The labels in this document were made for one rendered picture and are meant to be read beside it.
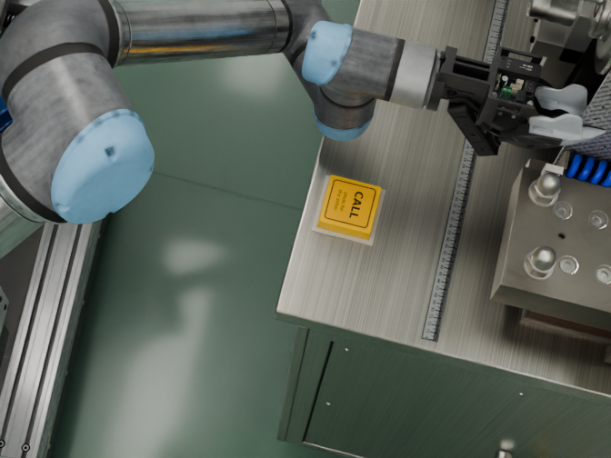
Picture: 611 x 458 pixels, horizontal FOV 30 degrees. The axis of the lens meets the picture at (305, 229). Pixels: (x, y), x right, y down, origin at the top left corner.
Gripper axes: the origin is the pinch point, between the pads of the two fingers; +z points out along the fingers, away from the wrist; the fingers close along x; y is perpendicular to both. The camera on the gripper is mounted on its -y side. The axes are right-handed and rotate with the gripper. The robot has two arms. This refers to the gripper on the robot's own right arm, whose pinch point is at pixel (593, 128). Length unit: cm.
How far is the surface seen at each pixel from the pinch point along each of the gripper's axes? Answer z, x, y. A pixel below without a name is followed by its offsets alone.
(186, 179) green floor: -62, 26, -109
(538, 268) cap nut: -2.8, -17.8, -3.6
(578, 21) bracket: -5.9, 7.0, 10.4
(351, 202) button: -25.9, -9.7, -16.6
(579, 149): -0.1, -0.3, -5.2
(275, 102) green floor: -48, 50, -109
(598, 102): -1.3, -0.2, 6.5
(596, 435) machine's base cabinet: 16.2, -25.6, -39.4
